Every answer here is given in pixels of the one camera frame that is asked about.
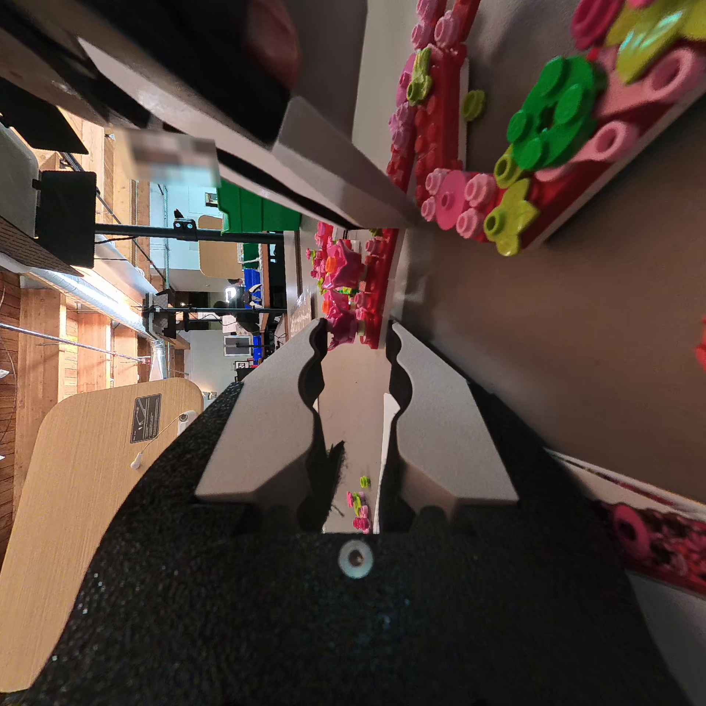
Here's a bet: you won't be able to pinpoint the silver ventilation duct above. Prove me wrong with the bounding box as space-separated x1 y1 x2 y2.
22 270 166 381

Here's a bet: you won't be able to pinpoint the stacked green plastic bins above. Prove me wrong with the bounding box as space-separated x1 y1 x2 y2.
217 182 303 237

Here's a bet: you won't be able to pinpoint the light wood board with label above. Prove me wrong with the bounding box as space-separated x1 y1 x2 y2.
0 378 205 693

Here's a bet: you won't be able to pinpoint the pink lego flower cluster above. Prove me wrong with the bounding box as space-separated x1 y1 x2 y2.
346 491 371 533

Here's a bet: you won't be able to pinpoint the black camera rig stand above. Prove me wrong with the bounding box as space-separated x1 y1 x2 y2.
142 289 288 340

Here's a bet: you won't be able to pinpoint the black square panel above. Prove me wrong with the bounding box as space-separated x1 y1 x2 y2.
33 171 97 269

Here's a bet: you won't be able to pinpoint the black flat panel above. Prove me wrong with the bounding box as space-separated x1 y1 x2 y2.
0 77 89 156

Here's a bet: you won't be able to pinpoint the small red lego flower frame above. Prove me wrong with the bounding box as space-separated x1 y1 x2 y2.
411 0 706 257

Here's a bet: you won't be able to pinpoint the thin metal rod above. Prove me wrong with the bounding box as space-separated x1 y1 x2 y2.
0 322 151 365

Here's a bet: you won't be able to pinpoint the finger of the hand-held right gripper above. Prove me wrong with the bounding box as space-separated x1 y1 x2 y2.
76 36 419 231
217 150 369 231

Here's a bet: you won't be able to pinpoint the person's right hand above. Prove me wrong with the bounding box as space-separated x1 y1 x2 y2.
245 0 302 93

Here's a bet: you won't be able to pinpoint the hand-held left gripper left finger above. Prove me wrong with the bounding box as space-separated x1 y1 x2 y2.
194 318 330 530

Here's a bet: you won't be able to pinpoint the large red lego flower frame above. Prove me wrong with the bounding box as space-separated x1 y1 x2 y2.
306 221 387 351

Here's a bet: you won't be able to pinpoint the brown slatted panel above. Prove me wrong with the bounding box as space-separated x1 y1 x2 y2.
0 215 83 277

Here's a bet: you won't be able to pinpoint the white sheet with red label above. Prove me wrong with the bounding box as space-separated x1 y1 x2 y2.
289 292 315 340

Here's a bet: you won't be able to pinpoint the lego instruction booklet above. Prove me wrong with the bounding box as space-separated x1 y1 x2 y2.
552 451 706 706

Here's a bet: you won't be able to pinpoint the black rig pole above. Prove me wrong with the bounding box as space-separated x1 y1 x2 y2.
95 222 285 246

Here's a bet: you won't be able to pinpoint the magenta lego rose orange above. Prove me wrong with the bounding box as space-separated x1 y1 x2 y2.
322 240 367 292

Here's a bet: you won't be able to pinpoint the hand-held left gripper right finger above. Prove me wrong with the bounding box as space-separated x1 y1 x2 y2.
383 320 520 525

